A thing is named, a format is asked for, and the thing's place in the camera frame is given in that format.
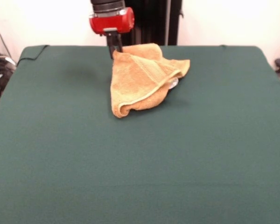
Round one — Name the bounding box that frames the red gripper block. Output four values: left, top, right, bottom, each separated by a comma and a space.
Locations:
88, 7, 135, 59

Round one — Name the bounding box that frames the tan terry towel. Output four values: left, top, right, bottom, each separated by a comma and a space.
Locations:
110, 42, 191, 119

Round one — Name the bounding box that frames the dark green table cloth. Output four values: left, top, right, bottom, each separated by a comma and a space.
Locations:
0, 44, 280, 224

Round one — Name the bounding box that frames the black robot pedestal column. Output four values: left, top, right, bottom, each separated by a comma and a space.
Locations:
122, 0, 185, 46

